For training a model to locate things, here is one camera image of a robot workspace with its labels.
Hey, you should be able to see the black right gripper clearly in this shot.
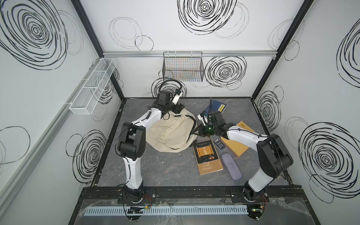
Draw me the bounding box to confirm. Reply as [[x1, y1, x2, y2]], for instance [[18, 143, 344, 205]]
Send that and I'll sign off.
[[192, 123, 219, 137]]

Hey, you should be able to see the cream canvas backpack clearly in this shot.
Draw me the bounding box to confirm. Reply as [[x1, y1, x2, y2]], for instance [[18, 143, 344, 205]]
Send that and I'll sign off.
[[146, 109, 197, 153]]

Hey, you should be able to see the brown black cover book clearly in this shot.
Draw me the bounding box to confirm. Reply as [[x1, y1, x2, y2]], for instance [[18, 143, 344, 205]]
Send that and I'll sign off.
[[192, 140, 224, 175]]

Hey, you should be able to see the dark blue book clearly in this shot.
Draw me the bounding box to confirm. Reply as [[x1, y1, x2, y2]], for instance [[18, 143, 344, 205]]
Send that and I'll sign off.
[[204, 99, 227, 115]]

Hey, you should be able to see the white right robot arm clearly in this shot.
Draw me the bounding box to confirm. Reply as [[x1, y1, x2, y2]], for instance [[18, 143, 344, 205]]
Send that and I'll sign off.
[[191, 111, 293, 202]]

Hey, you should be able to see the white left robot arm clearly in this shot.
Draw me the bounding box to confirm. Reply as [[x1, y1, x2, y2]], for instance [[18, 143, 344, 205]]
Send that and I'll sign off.
[[115, 89, 184, 203]]

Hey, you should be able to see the purple pencil case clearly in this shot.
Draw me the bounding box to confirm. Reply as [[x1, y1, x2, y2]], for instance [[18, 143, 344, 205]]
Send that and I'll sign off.
[[221, 153, 242, 181]]

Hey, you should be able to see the small black calculator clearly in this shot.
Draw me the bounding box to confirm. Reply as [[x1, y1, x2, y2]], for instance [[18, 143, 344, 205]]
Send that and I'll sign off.
[[214, 139, 226, 151]]

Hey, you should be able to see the yellow kraft notebook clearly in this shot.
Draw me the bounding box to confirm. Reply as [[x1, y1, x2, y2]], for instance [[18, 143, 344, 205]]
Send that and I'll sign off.
[[220, 120, 257, 158]]

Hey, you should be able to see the black wire wall basket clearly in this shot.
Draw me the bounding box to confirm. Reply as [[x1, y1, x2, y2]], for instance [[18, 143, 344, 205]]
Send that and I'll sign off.
[[162, 51, 205, 82]]

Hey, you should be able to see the white slotted cable duct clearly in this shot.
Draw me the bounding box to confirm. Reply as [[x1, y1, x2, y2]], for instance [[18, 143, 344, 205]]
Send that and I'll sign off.
[[83, 205, 248, 216]]

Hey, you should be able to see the white mesh wall shelf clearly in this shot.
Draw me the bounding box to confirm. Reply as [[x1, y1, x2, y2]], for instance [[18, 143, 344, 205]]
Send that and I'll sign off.
[[69, 58, 117, 115]]

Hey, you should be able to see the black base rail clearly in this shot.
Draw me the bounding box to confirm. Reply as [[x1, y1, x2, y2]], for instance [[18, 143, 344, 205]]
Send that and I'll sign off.
[[78, 185, 307, 203]]

